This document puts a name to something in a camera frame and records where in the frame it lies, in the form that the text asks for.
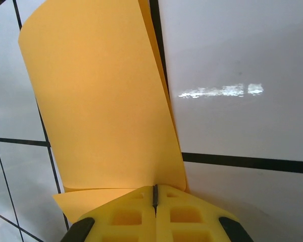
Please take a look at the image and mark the yellow paper sheet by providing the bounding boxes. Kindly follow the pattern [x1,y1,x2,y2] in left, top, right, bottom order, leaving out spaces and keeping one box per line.
[17,0,187,225]

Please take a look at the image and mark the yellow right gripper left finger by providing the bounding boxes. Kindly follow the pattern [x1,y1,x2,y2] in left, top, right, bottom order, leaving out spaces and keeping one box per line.
[63,185,157,242]

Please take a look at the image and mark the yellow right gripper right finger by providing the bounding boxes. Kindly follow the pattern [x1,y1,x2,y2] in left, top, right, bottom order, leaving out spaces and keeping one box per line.
[155,184,255,242]

